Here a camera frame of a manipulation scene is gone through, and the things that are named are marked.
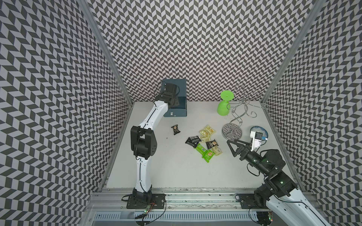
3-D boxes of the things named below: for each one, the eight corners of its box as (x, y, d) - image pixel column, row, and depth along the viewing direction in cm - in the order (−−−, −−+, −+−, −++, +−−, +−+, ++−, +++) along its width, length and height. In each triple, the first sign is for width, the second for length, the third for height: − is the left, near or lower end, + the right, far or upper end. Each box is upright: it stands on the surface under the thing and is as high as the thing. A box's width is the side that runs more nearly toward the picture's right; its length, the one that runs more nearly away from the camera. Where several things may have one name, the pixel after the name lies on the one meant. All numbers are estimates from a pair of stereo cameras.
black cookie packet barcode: (186, 143, 96) (185, 140, 93) (193, 135, 100) (193, 132, 97) (194, 149, 93) (194, 146, 90) (201, 141, 97) (201, 138, 94)
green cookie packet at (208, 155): (201, 157, 91) (202, 156, 89) (208, 150, 95) (208, 148, 93) (208, 162, 89) (208, 161, 87) (214, 154, 92) (215, 153, 91)
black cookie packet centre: (208, 149, 94) (208, 148, 92) (205, 143, 97) (205, 142, 95) (217, 146, 95) (218, 144, 94) (214, 140, 98) (215, 139, 97)
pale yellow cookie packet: (216, 156, 91) (216, 155, 89) (211, 148, 94) (211, 147, 93) (222, 153, 92) (222, 152, 90) (217, 146, 96) (217, 144, 94)
